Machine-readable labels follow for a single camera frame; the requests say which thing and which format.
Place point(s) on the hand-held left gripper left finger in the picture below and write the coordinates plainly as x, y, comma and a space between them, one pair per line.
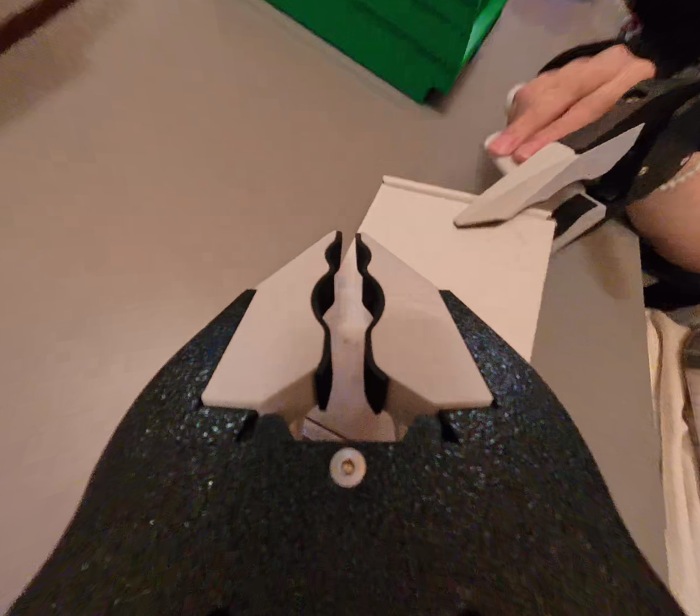
262, 353

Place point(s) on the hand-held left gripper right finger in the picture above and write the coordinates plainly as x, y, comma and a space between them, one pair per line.
432, 353

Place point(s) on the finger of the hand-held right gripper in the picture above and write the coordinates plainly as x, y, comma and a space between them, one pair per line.
579, 222
547, 178

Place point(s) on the white cardboard mailer box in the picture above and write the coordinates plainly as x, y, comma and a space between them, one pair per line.
465, 271

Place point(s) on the person's right forearm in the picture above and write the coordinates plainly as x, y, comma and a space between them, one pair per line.
667, 228

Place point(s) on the person's right hand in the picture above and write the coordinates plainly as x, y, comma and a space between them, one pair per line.
563, 96

